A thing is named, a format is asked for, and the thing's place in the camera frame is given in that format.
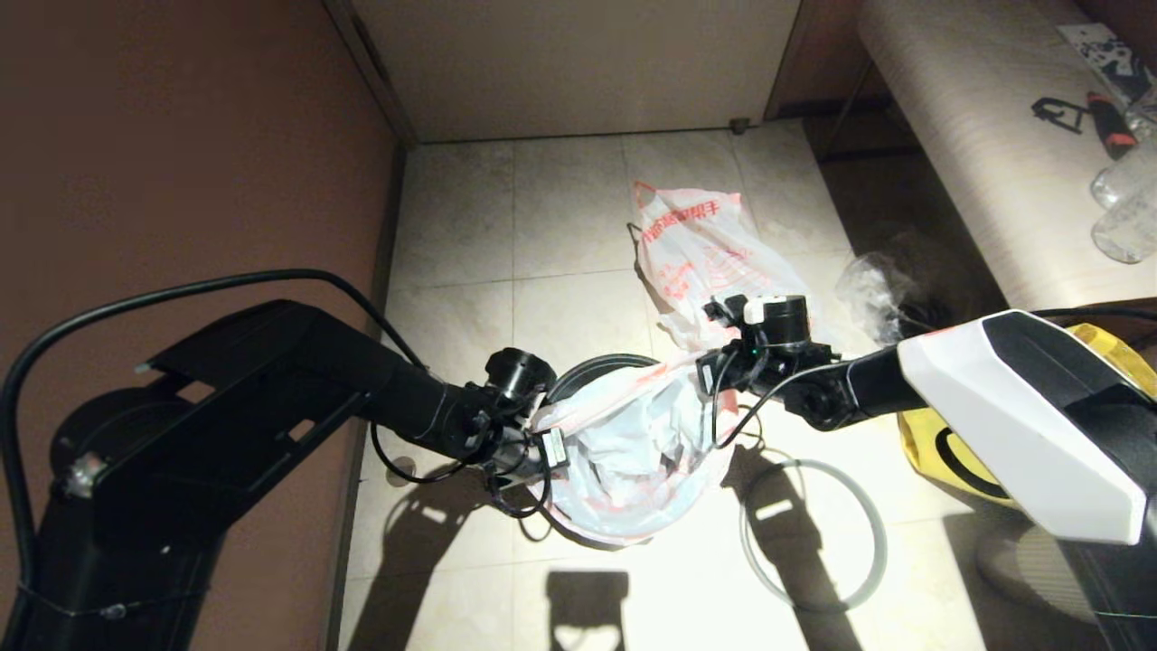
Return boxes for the white plastic bag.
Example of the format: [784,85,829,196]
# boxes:
[529,351,738,546]

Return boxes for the white red-printed trash bag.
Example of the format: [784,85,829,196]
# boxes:
[626,181,814,352]

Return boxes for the grey bin rim ring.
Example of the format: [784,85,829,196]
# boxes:
[738,460,888,616]

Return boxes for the black round trash bin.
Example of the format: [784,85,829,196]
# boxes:
[547,354,665,403]

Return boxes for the crumpled clear plastic bag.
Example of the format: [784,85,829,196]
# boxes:
[832,237,959,344]

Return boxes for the yellow fabric tote bag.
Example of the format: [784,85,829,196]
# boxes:
[898,324,1157,507]

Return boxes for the beige wood-grain table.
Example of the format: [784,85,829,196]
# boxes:
[854,0,1157,313]

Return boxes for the beige ribbed stool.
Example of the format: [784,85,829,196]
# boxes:
[976,520,1099,625]

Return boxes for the white door panel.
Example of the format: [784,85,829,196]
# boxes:
[348,0,804,146]

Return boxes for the black metal clip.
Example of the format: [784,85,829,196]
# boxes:
[1032,98,1093,137]

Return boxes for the clear plastic bottle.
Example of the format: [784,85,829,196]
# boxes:
[1091,134,1157,212]
[1091,184,1157,265]

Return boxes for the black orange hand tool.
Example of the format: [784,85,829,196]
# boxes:
[1089,93,1140,163]

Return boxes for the blue white printed paper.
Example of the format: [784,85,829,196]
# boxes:
[1058,24,1157,109]

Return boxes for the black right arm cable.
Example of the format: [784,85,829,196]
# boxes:
[710,307,1157,451]

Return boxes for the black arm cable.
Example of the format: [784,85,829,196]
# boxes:
[0,269,579,589]
[710,307,1157,451]

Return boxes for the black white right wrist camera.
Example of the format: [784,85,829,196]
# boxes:
[703,294,812,349]

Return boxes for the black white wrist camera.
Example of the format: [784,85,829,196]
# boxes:
[484,347,558,412]
[703,294,812,349]

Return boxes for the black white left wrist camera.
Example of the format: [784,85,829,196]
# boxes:
[484,347,558,412]

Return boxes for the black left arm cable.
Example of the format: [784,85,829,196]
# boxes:
[0,269,579,589]

